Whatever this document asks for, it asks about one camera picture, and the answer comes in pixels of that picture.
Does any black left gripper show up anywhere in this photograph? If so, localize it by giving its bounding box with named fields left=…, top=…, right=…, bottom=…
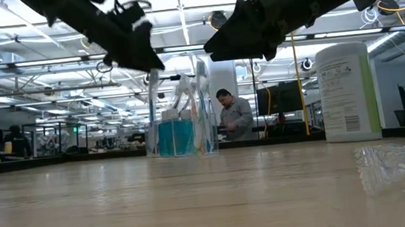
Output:
left=80, top=4, right=167, bottom=80

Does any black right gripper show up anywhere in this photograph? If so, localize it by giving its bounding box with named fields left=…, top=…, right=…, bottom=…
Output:
left=199, top=0, right=335, bottom=68

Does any purple toothbrush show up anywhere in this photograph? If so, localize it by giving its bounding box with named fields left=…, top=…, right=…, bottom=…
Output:
left=168, top=72, right=197, bottom=112

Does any standing person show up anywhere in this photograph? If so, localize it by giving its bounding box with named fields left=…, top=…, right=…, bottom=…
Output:
left=214, top=85, right=257, bottom=144

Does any clear plastic bag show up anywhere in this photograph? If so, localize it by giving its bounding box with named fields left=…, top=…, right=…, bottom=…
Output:
left=136, top=58, right=221, bottom=162

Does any white wipes canister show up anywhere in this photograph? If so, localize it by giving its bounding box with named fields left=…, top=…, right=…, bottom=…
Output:
left=313, top=38, right=383, bottom=146

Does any black ceiling cable reel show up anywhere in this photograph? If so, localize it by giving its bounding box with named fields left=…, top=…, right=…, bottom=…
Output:
left=208, top=9, right=230, bottom=32
left=376, top=0, right=401, bottom=18

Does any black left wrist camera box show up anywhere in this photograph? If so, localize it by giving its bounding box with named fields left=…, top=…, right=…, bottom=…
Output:
left=113, top=0, right=154, bottom=33

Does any yellow hanging cable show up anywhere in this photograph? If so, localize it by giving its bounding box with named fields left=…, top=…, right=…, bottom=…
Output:
left=289, top=31, right=312, bottom=138

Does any black aluminium table frame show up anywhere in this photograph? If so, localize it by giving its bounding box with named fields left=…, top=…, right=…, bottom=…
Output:
left=0, top=122, right=405, bottom=176

